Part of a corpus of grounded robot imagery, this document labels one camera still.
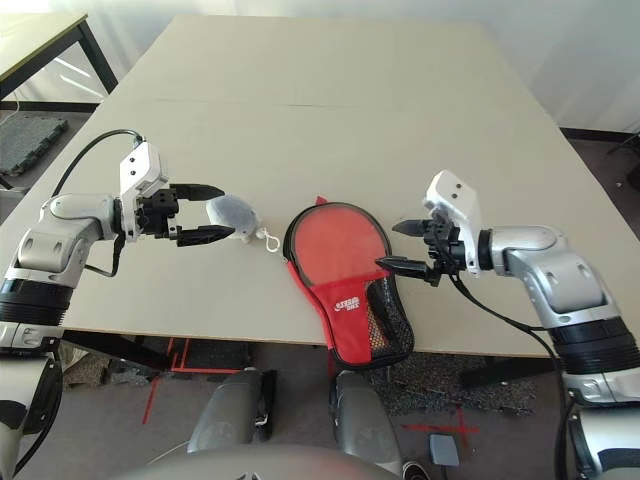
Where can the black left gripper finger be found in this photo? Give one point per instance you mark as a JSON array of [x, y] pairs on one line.
[[205, 235], [200, 191]]

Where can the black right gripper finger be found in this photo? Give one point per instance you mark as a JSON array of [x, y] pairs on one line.
[[412, 228], [405, 267]]

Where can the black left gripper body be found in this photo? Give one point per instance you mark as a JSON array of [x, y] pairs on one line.
[[160, 215]]

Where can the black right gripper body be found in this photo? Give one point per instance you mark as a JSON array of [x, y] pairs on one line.
[[447, 250]]

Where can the red black paddle case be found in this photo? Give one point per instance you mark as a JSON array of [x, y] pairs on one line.
[[345, 305]]

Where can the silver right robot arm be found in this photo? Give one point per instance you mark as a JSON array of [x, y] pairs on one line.
[[555, 270]]

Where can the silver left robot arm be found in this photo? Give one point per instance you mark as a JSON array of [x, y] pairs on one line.
[[55, 235]]

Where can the dark speckled floor mat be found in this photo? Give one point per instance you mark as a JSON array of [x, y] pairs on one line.
[[440, 385]]

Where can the black table leg beam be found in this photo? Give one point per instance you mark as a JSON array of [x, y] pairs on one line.
[[500, 372], [115, 350]]

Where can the black foam floor tile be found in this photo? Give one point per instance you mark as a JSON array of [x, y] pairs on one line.
[[27, 140]]

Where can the grey robot right leg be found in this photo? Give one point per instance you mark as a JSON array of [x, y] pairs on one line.
[[365, 425]]

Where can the grey robot leg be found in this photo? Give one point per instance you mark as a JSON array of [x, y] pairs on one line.
[[365, 425], [225, 415]]

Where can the beige crumpled cloth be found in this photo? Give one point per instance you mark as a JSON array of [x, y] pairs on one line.
[[80, 372]]

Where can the grey robot left leg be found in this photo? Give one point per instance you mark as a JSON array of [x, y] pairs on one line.
[[225, 415]]

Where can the grey foot pedal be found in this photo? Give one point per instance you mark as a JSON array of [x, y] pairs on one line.
[[445, 450]]

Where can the grey robot torso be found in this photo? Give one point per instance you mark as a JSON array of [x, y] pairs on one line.
[[260, 465]]

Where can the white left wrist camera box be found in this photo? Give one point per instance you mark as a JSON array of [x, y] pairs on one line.
[[142, 167]]

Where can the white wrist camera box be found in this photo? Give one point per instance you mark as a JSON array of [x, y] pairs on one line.
[[142, 167], [455, 197]]

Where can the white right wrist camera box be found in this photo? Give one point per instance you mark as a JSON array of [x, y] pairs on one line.
[[455, 197]]

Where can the beige side table black frame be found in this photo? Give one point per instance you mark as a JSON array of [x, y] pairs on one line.
[[35, 45]]

